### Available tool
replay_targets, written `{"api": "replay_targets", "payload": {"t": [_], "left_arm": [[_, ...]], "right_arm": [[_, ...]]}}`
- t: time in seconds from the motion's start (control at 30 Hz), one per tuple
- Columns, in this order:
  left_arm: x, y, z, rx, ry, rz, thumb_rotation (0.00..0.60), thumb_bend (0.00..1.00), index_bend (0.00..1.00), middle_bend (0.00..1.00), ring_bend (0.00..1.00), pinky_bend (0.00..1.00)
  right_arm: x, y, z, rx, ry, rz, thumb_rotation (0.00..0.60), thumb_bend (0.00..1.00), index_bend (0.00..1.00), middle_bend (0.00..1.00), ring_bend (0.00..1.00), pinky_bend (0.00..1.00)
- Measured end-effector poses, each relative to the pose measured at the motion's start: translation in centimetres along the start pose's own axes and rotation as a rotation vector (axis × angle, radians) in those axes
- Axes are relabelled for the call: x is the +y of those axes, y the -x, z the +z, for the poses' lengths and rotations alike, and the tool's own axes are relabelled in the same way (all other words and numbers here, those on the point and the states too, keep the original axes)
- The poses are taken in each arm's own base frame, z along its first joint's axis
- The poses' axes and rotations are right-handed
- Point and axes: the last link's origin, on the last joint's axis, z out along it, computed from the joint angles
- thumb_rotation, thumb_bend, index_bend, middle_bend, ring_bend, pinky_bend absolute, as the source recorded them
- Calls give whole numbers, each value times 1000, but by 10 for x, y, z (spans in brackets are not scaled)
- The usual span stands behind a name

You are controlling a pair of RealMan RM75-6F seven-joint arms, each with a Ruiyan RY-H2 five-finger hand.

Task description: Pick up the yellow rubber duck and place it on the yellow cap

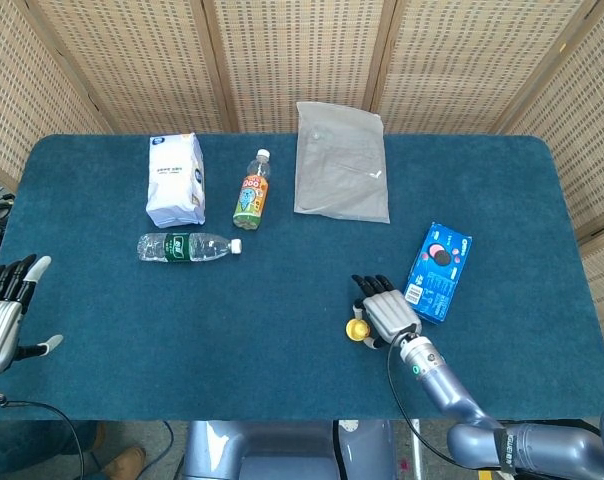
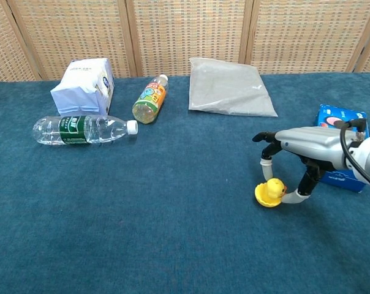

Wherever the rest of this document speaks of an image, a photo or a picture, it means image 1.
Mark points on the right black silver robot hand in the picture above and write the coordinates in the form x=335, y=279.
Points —
x=389, y=310

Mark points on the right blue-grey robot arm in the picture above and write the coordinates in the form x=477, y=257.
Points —
x=462, y=400

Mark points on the small yellow object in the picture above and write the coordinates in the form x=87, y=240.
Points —
x=366, y=335

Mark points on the blue Oreo cookie box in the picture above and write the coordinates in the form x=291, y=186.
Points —
x=437, y=272

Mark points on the grey plastic mailer bag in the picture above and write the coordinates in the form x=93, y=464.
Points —
x=339, y=165

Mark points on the blue-grey robot torso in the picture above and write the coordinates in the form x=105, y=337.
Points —
x=282, y=450

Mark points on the orange-label juice bottle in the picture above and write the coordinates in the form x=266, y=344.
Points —
x=252, y=197

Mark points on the brown leather shoe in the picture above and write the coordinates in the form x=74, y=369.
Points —
x=127, y=462

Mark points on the clear green-label water bottle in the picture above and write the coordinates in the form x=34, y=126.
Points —
x=182, y=247

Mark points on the woven rattan screen panel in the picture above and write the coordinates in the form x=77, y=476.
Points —
x=582, y=125
x=132, y=60
x=482, y=60
x=302, y=50
x=27, y=95

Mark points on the white tissue pack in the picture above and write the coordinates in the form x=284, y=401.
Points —
x=174, y=175

